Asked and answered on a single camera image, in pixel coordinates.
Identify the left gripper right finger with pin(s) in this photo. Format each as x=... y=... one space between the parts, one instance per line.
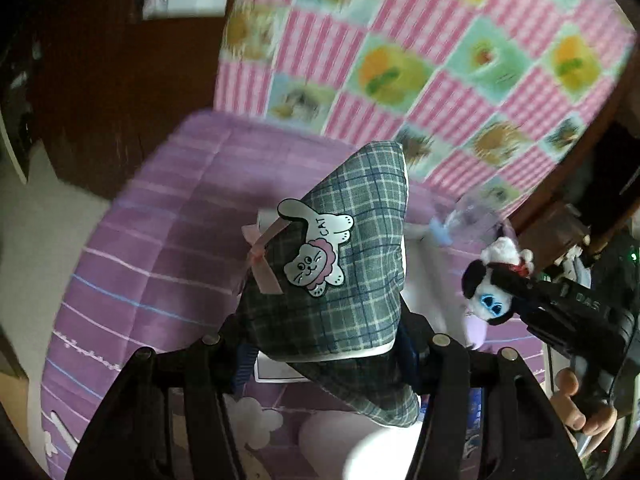
x=431 y=364

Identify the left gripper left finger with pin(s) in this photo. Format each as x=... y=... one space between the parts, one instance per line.
x=214 y=364

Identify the blue eye mask package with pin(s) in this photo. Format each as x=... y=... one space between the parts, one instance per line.
x=474 y=424

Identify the panda plush with sunglasses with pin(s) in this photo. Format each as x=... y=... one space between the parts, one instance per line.
x=482 y=297

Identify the green plaid cat pouch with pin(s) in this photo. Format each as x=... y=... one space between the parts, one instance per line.
x=324 y=294

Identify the white paper towel roll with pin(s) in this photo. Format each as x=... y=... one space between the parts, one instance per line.
x=341 y=445

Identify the person's right hand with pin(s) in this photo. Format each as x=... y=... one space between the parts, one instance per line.
x=596 y=425

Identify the white shallow box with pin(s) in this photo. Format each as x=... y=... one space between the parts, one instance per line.
x=431 y=286

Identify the purple striped tablecloth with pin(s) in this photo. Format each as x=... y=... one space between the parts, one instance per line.
x=159 y=269

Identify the clear drinking glass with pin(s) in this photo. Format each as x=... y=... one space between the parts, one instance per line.
x=474 y=220

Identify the pink checkered picture cloth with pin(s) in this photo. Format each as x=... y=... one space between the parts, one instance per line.
x=484 y=95

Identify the dark wooden cabinet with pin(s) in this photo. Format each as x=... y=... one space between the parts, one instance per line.
x=112 y=87

